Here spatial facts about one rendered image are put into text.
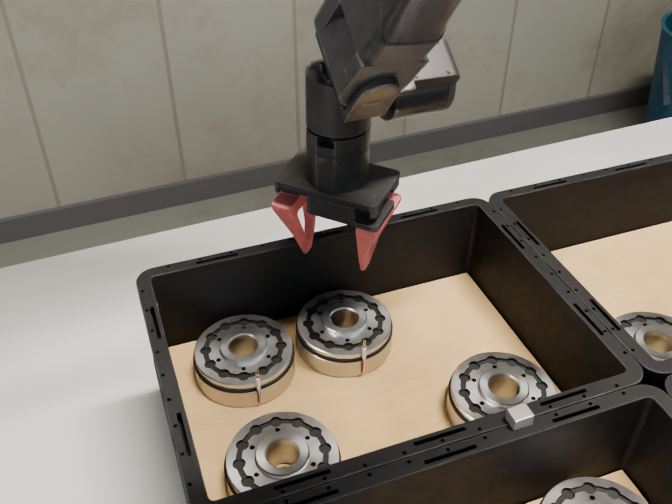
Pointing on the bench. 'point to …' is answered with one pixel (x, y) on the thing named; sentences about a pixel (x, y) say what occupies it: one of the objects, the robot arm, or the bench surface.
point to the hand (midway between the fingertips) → (335, 251)
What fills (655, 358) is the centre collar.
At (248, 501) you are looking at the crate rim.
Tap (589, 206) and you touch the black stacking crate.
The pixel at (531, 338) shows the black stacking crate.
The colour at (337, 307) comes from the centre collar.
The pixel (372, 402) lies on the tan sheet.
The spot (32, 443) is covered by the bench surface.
